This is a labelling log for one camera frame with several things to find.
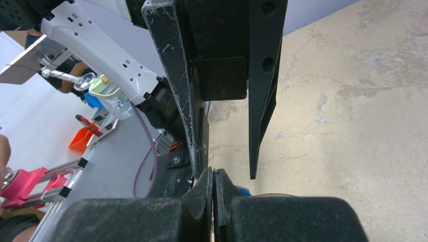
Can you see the blue key tag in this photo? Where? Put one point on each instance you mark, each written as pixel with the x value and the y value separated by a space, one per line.
pixel 244 190

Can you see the pink plastic clamp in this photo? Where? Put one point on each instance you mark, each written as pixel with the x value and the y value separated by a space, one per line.
pixel 37 188

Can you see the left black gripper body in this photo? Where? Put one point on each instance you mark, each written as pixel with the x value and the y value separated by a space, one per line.
pixel 217 46

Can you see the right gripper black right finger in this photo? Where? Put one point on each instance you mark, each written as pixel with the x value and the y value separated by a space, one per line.
pixel 280 217

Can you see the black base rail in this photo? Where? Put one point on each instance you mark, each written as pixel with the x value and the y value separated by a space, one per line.
pixel 172 175

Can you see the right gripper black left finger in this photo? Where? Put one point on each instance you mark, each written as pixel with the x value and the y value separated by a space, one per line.
pixel 187 218

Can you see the orange plastic scoop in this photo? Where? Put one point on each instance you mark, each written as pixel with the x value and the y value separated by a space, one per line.
pixel 80 141

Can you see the clear bottle green lid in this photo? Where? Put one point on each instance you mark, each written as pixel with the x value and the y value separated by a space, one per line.
pixel 111 97

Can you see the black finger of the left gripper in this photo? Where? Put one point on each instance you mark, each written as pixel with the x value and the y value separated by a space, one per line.
pixel 266 24
pixel 170 28

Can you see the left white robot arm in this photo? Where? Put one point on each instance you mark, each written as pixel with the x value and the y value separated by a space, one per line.
pixel 66 23

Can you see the aluminium frame rail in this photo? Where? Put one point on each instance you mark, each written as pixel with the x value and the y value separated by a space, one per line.
pixel 100 173

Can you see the red handled tool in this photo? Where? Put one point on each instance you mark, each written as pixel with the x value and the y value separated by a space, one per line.
pixel 89 125

